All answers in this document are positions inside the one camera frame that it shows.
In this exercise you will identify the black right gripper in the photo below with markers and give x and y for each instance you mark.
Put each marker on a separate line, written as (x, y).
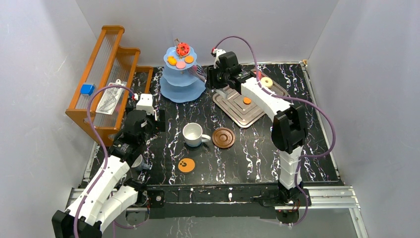
(210, 81)

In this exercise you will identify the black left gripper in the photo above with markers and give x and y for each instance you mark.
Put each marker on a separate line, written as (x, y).
(157, 119)

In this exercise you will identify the round orange cookie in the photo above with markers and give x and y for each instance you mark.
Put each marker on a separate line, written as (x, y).
(247, 100)
(189, 59)

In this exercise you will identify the cream white donut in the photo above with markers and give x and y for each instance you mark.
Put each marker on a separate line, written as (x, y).
(266, 82)

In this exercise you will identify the pink round macaron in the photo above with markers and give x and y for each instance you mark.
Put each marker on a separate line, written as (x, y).
(180, 64)

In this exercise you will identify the orange fish-shaped cookie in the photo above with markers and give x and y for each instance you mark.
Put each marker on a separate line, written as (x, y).
(171, 60)

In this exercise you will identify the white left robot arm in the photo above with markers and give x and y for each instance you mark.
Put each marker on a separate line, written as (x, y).
(103, 200)

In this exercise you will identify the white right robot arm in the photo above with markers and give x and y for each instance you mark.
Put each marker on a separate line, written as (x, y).
(289, 123)

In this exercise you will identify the white ceramic mug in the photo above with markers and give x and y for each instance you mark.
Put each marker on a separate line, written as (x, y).
(193, 135)

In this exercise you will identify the silver metal tray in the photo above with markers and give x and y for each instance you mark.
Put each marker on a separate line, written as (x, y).
(245, 115)

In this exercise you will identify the blue three-tier cake stand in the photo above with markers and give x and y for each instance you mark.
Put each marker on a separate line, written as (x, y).
(179, 85)

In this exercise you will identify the orange round coaster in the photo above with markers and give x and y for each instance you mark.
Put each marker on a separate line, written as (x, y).
(186, 165)

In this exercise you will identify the clear ruler set package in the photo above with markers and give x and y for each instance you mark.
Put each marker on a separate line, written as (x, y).
(109, 100)

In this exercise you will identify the brown wooden saucer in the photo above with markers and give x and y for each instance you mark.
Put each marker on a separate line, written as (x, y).
(223, 138)

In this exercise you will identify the blue eraser block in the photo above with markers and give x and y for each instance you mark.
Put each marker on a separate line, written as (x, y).
(87, 89)

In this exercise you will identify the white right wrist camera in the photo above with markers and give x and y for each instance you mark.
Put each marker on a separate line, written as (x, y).
(217, 53)

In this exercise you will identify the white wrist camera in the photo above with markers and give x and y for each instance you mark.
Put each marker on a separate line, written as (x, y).
(217, 53)
(145, 103)

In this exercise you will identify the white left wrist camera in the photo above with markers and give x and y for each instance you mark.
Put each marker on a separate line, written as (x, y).
(145, 103)

